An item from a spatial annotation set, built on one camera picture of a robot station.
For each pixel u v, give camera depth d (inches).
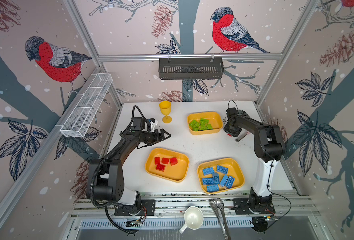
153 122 32.5
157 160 35.4
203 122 42.2
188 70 41.8
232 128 33.7
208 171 33.0
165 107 39.6
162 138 29.9
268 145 22.0
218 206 27.2
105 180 17.0
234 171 33.3
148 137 29.3
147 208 28.8
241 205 29.1
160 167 33.9
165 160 35.4
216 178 32.0
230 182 31.4
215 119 43.2
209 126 42.1
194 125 42.0
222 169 33.6
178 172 33.7
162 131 30.8
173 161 35.1
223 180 31.3
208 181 32.0
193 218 27.6
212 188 31.2
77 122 27.9
